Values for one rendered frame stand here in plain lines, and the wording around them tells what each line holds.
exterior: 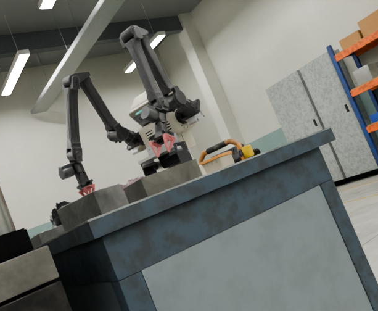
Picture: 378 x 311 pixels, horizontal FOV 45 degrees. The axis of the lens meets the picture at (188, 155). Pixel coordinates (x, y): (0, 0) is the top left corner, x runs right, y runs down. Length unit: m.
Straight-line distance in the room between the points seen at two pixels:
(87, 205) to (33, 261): 0.83
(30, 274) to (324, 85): 6.83
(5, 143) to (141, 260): 8.15
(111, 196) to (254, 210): 0.72
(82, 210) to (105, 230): 0.82
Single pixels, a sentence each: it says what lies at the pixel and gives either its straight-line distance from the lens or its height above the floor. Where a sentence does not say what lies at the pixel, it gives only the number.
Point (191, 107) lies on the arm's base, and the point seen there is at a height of 1.18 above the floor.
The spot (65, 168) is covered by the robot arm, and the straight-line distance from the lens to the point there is 2.37.
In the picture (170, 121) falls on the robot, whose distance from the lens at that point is 2.39.
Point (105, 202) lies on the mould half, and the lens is 1.63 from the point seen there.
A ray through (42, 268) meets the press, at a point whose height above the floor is 0.75.
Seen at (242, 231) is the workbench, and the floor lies 0.65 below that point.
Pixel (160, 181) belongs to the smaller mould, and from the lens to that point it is 1.34.
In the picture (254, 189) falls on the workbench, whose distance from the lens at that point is 1.07.
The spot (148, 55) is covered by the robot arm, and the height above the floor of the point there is 1.48.
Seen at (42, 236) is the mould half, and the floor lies 0.85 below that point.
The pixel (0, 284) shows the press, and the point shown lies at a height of 0.75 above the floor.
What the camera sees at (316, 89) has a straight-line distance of 7.53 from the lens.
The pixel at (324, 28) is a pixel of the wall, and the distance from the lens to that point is 7.70.
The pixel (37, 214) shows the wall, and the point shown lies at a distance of 8.79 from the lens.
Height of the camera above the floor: 0.77
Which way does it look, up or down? 5 degrees up
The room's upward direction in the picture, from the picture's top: 22 degrees counter-clockwise
